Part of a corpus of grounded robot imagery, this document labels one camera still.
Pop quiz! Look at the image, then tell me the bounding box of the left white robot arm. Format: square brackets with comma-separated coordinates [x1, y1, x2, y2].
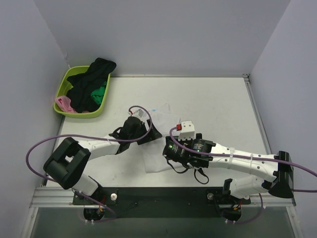
[43, 116, 162, 204]

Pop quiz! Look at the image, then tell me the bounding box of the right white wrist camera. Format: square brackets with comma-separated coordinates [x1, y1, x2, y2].
[176, 120, 195, 141]

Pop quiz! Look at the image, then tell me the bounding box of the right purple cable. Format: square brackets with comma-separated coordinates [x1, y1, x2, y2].
[169, 126, 317, 193]

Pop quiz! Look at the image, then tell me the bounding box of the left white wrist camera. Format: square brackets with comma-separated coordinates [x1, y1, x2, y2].
[131, 109, 144, 121]

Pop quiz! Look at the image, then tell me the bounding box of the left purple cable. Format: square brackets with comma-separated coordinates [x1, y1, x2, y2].
[26, 106, 153, 185]

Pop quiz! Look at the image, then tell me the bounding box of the pink t shirt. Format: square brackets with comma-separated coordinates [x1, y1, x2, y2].
[54, 96, 77, 114]

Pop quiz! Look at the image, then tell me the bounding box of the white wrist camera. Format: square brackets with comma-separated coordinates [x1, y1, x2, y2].
[131, 109, 144, 121]
[176, 120, 195, 141]

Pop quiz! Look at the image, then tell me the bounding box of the white t shirt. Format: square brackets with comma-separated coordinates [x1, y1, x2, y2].
[141, 103, 181, 174]

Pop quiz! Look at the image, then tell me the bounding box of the black t shirt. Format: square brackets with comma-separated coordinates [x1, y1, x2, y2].
[66, 58, 116, 113]

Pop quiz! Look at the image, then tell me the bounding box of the lime green plastic basket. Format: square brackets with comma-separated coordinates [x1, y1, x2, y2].
[53, 65, 111, 119]

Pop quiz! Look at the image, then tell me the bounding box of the green t shirt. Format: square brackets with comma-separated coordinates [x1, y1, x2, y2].
[91, 81, 107, 105]

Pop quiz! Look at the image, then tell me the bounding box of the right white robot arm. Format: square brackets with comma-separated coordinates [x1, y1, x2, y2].
[162, 133, 294, 199]

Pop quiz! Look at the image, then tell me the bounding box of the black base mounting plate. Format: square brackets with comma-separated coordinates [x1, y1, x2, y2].
[71, 185, 252, 219]

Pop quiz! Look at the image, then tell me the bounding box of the purple cable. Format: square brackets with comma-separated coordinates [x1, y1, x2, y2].
[169, 126, 317, 193]
[26, 106, 153, 185]

